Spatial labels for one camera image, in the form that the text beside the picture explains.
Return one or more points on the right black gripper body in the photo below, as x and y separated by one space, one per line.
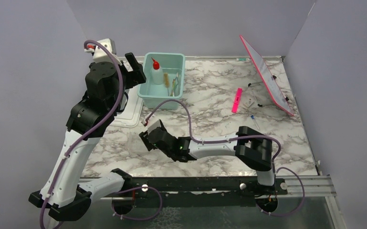
144 137

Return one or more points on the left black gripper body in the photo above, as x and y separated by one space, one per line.
132 78

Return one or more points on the white bin lid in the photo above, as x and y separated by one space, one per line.
132 105

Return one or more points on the teal plastic bin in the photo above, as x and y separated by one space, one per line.
171 63

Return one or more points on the tan test tube brush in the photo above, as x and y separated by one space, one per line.
166 80

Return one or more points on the blue capped test tube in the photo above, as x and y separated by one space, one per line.
255 122

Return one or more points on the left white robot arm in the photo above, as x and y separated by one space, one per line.
63 196

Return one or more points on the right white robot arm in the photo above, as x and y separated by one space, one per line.
248 145

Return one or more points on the white red-capped wash bottle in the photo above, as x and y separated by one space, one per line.
157 73

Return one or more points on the pink highlighter marker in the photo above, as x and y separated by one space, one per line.
236 101

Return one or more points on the small white eraser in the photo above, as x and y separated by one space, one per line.
249 103

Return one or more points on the whiteboard stand rod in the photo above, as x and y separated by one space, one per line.
257 92

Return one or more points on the pink framed whiteboard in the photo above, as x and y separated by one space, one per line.
273 89

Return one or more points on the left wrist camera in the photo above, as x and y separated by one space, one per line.
99 55

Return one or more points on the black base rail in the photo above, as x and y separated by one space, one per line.
185 192

